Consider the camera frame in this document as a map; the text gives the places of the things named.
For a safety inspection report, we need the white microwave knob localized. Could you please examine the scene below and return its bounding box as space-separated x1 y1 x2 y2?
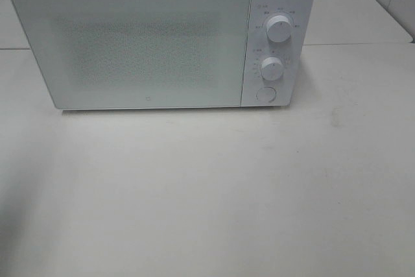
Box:
261 57 285 81
265 13 293 43

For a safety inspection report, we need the round white door release button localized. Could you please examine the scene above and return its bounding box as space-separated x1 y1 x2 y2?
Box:
256 87 276 103

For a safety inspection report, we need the white microwave door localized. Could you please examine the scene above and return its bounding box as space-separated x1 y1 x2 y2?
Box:
12 0 250 110

